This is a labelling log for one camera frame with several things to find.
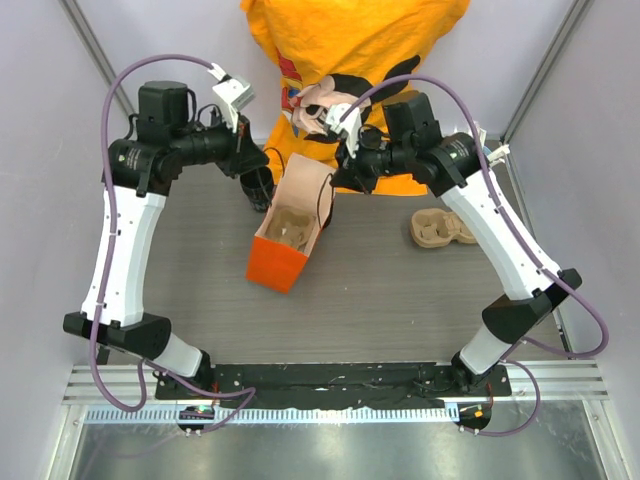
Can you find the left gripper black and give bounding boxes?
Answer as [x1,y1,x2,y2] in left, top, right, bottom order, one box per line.
[172,106,270,179]

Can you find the pulp cup carrier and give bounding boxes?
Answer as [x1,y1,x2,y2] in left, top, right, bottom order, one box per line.
[410,208,477,249]
[264,207,316,251]

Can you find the orange cartoon mouse cloth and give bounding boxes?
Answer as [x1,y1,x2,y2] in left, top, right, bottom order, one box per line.
[240,0,469,179]

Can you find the white slotted cable duct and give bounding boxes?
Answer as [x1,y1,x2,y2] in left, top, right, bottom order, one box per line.
[84,403,459,426]

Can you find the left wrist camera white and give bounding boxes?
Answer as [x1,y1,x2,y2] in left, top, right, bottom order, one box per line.
[208,63,255,133]

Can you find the black cup with lettering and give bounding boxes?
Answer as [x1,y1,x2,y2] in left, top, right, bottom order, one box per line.
[240,167,275,213]

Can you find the aluminium frame rail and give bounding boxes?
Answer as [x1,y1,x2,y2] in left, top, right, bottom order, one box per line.
[58,0,117,87]

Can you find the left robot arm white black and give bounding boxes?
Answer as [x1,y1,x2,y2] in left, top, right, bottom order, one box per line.
[63,77,274,399]

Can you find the orange paper bag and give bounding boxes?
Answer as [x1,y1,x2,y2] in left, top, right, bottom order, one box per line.
[246,154,335,294]

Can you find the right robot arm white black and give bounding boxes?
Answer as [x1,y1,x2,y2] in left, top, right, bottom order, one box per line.
[325,91,582,395]

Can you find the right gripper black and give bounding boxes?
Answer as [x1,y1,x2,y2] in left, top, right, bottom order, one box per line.
[330,128,413,196]

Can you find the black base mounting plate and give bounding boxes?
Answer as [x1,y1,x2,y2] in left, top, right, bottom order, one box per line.
[154,360,514,409]

